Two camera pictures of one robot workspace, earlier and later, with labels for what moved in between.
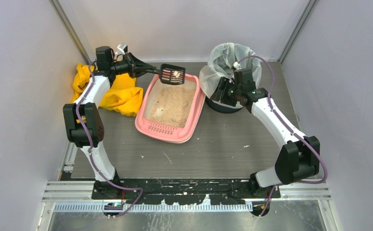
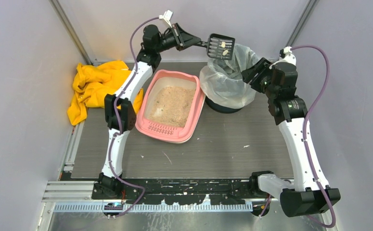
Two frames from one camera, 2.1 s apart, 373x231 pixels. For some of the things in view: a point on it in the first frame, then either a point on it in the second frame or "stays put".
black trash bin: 220,108 stays put
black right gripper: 224,90 -> 257,71
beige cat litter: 171,104 stays put
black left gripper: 132,65 -> 177,36
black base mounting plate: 182,191 stays put
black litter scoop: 172,74 -> 213,45
